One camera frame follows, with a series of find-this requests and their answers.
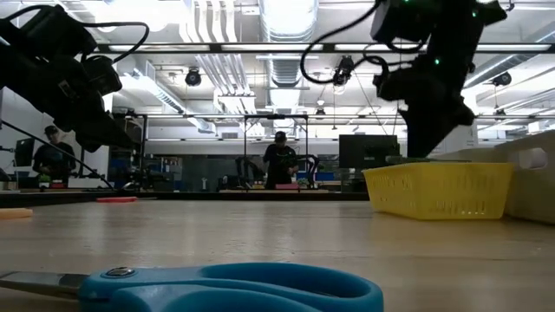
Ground black background rig frame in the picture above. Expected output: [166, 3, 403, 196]
[244, 113, 310, 174]

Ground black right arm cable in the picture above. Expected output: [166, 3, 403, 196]
[299, 0, 391, 86]

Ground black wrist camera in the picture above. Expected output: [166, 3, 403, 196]
[369, 0, 431, 45]
[16, 3, 100, 60]

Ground blue handled scissors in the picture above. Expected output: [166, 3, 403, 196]
[0, 262, 385, 312]

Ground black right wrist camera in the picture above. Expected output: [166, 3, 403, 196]
[369, 0, 431, 45]

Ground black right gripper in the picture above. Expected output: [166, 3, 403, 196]
[375, 55, 477, 159]

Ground red handled scissors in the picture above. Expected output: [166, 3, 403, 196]
[95, 196, 139, 204]

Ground small black monitor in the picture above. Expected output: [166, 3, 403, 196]
[14, 137, 36, 167]

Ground silver ventilation duct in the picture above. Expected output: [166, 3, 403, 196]
[258, 0, 320, 88]

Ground white plastic basket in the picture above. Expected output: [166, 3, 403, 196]
[428, 146, 521, 165]

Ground grey plastic basket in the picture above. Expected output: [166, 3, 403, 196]
[493, 129, 555, 226]

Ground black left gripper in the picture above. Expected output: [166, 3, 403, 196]
[0, 41, 140, 153]

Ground yellow plastic basket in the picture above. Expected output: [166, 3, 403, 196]
[362, 161, 515, 221]

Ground black ceiling spotlight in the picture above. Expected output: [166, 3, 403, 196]
[185, 66, 203, 88]
[331, 55, 356, 95]
[492, 70, 513, 88]

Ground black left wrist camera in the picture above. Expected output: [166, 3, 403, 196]
[16, 3, 100, 60]

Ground large black monitor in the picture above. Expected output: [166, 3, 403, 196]
[338, 133, 402, 169]

